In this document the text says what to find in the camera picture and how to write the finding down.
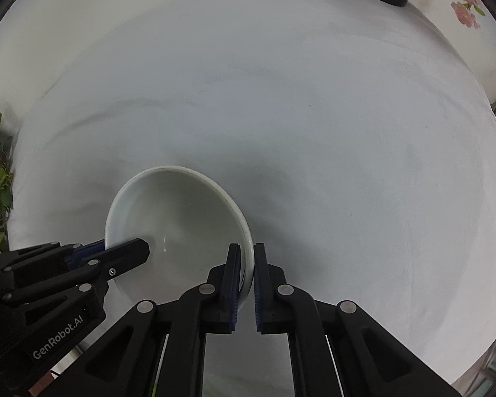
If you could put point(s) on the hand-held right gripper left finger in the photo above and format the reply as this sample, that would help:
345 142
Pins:
233 285

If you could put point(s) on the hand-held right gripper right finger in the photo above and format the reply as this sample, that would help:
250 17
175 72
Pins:
258 289

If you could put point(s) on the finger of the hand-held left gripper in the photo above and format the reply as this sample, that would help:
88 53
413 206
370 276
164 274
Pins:
86 251
128 254

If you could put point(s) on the white bowl with thin rim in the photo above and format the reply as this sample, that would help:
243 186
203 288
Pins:
177 215

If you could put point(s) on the pink artificial blossom tree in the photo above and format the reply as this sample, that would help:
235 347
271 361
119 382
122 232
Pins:
465 12

